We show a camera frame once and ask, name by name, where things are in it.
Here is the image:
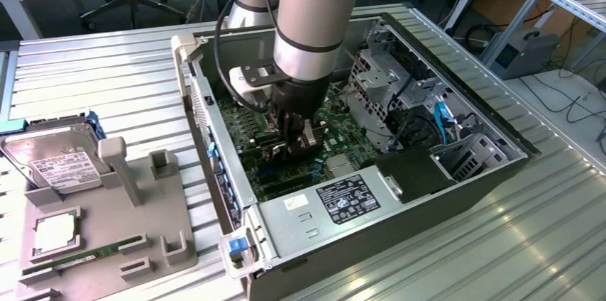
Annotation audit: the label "blue SATA wire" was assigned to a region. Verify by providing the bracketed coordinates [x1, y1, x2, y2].
[432, 100, 457, 146]

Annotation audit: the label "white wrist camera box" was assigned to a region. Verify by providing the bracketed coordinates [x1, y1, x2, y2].
[228, 62, 285, 107]

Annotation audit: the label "silver hard disk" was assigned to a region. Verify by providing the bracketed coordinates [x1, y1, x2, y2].
[0, 122, 104, 195]

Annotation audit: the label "metal disk bay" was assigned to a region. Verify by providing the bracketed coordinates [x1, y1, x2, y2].
[432, 133, 511, 184]

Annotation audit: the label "black floor cables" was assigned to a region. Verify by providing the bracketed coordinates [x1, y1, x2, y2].
[517, 66, 606, 123]

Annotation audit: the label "green RAM stick on rack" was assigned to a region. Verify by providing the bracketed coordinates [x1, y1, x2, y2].
[21, 235, 142, 275]

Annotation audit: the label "black plastic air shroud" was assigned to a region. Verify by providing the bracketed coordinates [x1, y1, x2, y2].
[376, 148, 459, 204]

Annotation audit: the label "grey parts rack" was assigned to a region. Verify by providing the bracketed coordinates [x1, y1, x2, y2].
[13, 136, 200, 301]

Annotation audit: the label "black office chair base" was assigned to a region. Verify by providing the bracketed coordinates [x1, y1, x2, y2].
[78, 0, 186, 31]

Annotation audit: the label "metal drive cage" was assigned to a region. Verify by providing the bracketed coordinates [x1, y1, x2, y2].
[347, 18, 455, 138]

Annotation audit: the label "blue disk caddy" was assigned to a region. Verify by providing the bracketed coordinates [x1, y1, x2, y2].
[0, 111, 109, 139]

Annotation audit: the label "green motherboard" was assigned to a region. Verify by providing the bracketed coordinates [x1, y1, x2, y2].
[220, 79, 379, 202]

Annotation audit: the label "silver chipset heatsink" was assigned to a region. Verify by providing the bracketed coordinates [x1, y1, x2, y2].
[325, 155, 364, 178]

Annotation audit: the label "open dark PC case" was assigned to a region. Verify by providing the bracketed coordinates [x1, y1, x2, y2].
[169, 12, 541, 301]

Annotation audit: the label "CPU chip with silver lid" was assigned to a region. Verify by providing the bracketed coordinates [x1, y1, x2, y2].
[34, 214, 80, 249]

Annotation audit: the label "grey power supply unit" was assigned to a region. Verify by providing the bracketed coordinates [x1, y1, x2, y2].
[257, 164, 457, 259]

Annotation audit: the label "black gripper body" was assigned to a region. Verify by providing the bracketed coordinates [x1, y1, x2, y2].
[268, 75, 333, 121]

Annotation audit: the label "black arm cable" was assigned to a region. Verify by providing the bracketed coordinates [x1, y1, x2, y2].
[210, 0, 268, 113]

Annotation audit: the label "grey box with black handle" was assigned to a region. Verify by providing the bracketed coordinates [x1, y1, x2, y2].
[491, 29, 563, 81]

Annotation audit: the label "graphics card with metal bracket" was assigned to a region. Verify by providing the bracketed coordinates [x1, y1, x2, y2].
[254, 119, 328, 164]

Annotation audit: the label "blue case latch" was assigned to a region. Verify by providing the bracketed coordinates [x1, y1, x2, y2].
[226, 239, 250, 258]

